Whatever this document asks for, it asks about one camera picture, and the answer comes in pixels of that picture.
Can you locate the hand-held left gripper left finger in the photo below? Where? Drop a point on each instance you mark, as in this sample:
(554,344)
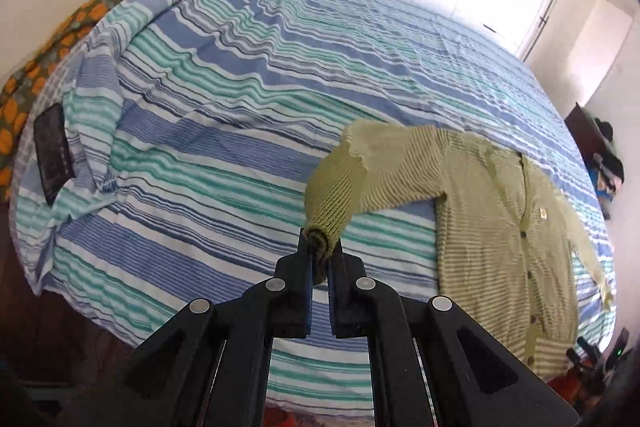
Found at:
(306,297)

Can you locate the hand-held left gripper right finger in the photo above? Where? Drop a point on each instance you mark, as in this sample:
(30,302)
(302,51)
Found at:
(336,302)

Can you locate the green striped knit cardigan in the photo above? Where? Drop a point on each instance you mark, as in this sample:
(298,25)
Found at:
(480,217)

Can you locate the pile of dark clothes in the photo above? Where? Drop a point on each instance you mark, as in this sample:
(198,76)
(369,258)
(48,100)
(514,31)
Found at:
(611,167)

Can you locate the dark wooden furniture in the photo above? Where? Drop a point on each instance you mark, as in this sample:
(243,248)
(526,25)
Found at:
(580,137)

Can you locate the blue green striped bedsheet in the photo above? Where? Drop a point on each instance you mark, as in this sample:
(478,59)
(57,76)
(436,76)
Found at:
(250,82)

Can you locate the orange floral blanket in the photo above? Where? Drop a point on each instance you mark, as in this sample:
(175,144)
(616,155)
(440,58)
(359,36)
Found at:
(75,19)

